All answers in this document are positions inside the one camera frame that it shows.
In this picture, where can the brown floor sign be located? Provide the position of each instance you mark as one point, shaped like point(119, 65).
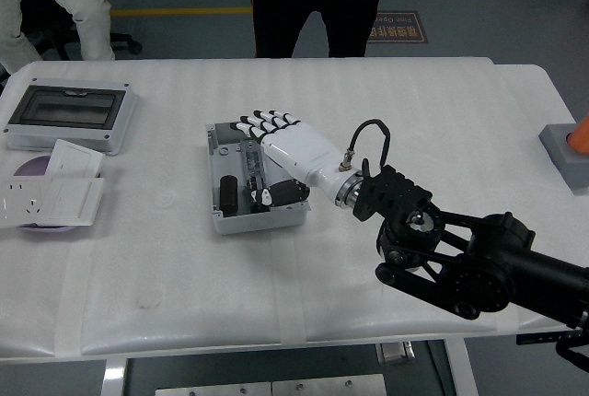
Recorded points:
point(402, 30)

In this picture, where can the grey metal plate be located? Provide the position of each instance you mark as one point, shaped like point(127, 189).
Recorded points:
point(211, 390)
point(329, 386)

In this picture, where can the seated person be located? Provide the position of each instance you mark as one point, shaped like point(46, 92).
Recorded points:
point(92, 14)

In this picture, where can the yellow floor tape line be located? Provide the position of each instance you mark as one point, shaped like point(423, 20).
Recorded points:
point(184, 11)

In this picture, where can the orange cone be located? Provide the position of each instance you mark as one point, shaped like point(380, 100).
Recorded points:
point(580, 136)

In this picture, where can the grey enclosure with dark window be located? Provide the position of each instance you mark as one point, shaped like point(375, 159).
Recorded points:
point(64, 110)

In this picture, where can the white foam mat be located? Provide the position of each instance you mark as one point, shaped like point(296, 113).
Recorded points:
point(184, 276)

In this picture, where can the black cylindrical battery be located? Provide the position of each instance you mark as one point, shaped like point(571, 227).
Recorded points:
point(229, 195)

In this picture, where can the open grey junction box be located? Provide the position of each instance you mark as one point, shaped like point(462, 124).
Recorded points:
point(257, 223)

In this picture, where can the grey block base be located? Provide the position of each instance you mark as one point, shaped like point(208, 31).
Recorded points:
point(561, 156)

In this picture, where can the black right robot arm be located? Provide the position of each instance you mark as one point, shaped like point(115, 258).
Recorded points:
point(483, 276)

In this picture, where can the black office chair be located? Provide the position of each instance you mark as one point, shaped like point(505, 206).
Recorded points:
point(50, 18)

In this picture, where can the purple round plate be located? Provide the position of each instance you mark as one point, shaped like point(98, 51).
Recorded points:
point(32, 168)

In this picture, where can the white table leg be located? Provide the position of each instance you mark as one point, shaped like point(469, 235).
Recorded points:
point(115, 377)
point(460, 368)

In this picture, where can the black table control panel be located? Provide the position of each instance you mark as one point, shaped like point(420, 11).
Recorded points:
point(538, 339)

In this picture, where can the white switch panel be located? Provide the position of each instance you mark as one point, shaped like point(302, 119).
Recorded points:
point(71, 200)
point(73, 159)

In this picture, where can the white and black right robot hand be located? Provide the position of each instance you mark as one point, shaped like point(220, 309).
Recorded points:
point(303, 152)

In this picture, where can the white wall socket panel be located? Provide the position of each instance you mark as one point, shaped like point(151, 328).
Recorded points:
point(20, 200)

